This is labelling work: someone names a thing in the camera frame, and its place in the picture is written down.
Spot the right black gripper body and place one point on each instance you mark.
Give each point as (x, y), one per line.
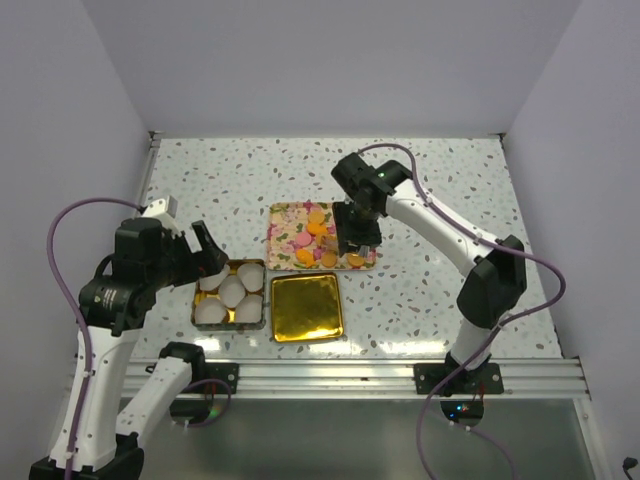
(356, 225)

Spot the brown crumbly cookie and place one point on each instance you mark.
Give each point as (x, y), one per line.
(330, 243)

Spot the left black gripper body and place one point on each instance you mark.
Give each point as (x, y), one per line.
(177, 265)

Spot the white paper cup bottom-left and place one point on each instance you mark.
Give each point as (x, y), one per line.
(210, 311)

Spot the orange leaf cookie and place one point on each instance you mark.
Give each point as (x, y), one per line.
(316, 229)

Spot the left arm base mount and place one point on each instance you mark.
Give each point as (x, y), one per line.
(218, 378)

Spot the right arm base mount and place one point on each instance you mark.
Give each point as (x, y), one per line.
(487, 379)

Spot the white paper cup top-right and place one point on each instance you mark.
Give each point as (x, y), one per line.
(251, 275)

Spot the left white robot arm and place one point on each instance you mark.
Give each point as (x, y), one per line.
(98, 439)

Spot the pink macaron cookie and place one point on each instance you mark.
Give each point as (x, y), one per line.
(303, 239)

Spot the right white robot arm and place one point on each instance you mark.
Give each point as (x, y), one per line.
(493, 269)

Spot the floral serving tray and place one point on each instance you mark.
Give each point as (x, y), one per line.
(286, 220)

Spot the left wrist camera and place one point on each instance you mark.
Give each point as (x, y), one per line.
(164, 210)

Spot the white paper cup centre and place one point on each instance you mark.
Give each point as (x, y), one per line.
(231, 291)

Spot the white paper cup top-left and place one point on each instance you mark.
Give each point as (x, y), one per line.
(211, 283)

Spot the metal tongs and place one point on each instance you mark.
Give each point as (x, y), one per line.
(346, 247)

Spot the orange fish cookie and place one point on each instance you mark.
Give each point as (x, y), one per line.
(305, 256)

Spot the white paper cup bottom-right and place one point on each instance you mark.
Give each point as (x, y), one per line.
(249, 310)

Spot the gold tin lid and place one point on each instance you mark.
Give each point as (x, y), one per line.
(306, 308)

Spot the cookie tin box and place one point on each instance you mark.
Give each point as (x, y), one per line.
(229, 325)

